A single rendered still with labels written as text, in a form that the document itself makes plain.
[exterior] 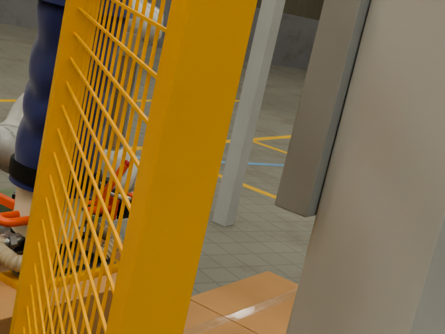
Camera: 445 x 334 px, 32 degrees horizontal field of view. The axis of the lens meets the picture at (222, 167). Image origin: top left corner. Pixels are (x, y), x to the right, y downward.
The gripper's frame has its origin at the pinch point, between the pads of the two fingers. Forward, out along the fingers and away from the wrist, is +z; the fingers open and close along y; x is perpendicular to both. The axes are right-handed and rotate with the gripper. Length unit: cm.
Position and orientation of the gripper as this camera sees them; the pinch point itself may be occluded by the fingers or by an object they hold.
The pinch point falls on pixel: (118, 203)
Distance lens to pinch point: 222.3
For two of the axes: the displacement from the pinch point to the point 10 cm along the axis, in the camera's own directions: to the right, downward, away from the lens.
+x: -5.7, 0.6, -8.2
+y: -2.0, 9.6, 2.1
